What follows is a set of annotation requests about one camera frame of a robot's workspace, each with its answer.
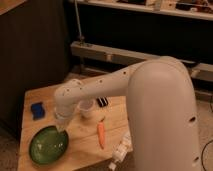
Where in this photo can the grey metal beam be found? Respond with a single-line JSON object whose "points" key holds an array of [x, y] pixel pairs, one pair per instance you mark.
{"points": [[201, 71]]}

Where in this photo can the clear plastic cup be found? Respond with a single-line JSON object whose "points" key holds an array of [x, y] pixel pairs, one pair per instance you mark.
{"points": [[86, 107]]}

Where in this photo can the orange carrot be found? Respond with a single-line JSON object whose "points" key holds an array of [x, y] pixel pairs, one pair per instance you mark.
{"points": [[101, 133]]}

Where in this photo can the metal pole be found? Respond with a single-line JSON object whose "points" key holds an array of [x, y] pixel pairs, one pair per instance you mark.
{"points": [[81, 37]]}

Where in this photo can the blue sponge block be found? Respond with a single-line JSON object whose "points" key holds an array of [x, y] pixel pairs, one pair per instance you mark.
{"points": [[37, 110]]}

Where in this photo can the wooden table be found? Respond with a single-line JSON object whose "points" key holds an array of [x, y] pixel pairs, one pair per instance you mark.
{"points": [[84, 148]]}

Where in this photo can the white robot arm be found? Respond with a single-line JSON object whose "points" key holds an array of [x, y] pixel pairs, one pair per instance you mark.
{"points": [[161, 107]]}

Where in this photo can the cluttered shelf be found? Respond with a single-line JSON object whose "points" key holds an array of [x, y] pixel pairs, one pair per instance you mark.
{"points": [[155, 8]]}

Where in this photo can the green ceramic bowl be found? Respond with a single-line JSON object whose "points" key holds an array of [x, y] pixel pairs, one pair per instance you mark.
{"points": [[48, 145]]}

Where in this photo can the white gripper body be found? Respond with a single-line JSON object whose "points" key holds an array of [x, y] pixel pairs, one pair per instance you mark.
{"points": [[62, 121]]}

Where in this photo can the white plastic bottle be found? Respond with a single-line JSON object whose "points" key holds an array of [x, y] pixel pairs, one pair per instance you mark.
{"points": [[121, 151]]}

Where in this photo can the black white striped block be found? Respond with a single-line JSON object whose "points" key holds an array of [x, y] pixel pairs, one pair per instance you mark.
{"points": [[102, 102]]}

